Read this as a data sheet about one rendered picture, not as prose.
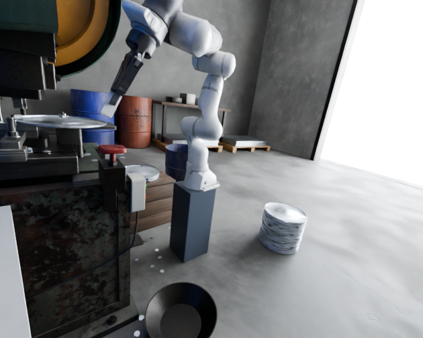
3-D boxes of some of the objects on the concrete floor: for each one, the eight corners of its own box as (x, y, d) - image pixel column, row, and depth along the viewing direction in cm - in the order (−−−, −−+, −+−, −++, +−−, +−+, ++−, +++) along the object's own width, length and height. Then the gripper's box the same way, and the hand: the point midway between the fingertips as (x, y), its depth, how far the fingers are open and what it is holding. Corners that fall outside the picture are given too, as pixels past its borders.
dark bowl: (193, 284, 109) (194, 273, 107) (229, 335, 87) (231, 323, 85) (134, 311, 92) (135, 299, 90) (161, 385, 69) (162, 371, 67)
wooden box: (150, 201, 189) (152, 165, 179) (172, 220, 163) (176, 180, 152) (103, 212, 162) (101, 170, 152) (120, 238, 136) (119, 190, 126)
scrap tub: (191, 184, 241) (195, 143, 227) (211, 198, 210) (217, 153, 195) (156, 188, 217) (158, 143, 202) (174, 206, 185) (177, 155, 171)
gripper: (165, 44, 54) (123, 125, 54) (148, 51, 64) (113, 119, 64) (139, 21, 49) (94, 110, 49) (125, 32, 59) (87, 106, 59)
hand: (111, 104), depth 57 cm, fingers closed
